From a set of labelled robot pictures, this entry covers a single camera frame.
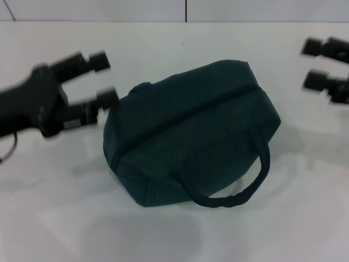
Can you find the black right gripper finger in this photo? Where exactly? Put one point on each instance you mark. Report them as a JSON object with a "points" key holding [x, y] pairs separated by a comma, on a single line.
{"points": [[327, 47], [319, 82]]}

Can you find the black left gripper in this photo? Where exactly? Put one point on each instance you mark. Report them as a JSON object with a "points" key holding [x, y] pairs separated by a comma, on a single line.
{"points": [[32, 106]]}

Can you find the dark teal insulated lunch bag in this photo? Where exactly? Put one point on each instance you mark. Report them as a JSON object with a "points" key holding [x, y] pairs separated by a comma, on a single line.
{"points": [[191, 131]]}

